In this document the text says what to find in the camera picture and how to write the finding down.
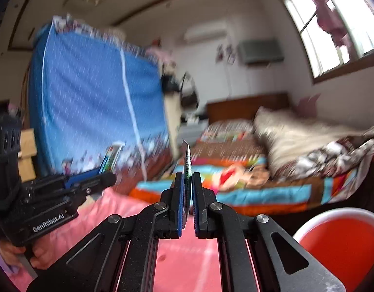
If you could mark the pink hanging clothes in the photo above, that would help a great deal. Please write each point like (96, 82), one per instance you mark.
(330, 21)

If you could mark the yellow sachet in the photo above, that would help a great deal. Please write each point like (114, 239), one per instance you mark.
(187, 165)

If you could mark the white air conditioner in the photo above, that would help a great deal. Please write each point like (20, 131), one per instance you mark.
(205, 31)

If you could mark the blue fabric wardrobe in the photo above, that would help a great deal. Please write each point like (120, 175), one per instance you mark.
(87, 90)

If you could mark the colourful patchwork bedspread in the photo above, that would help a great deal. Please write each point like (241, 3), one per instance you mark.
(233, 165)

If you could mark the red plastic bucket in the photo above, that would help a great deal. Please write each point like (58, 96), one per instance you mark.
(343, 241)

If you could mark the black handbag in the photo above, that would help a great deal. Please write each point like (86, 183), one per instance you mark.
(169, 82)

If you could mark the white floral quilt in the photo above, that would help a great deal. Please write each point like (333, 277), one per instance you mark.
(299, 147)

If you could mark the brown wooden headboard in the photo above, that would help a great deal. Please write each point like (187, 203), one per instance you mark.
(246, 107)

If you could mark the window with bars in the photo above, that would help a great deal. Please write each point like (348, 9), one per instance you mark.
(325, 59)

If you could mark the light wooden board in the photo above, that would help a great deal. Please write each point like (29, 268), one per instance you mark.
(28, 150)

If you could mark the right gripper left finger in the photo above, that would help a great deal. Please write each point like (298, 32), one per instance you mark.
(120, 253)

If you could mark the floral pillow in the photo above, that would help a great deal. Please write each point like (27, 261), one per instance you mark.
(229, 129)

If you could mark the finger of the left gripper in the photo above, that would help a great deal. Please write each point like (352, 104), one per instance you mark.
(93, 185)
(77, 178)

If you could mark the white nightstand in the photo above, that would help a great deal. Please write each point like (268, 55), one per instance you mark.
(191, 132)

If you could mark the green white wrapper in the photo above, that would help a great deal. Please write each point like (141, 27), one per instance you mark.
(111, 157)

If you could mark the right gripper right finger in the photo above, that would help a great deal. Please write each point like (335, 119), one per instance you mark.
(255, 253)

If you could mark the pink plaid cloth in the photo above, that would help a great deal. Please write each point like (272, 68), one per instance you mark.
(185, 264)

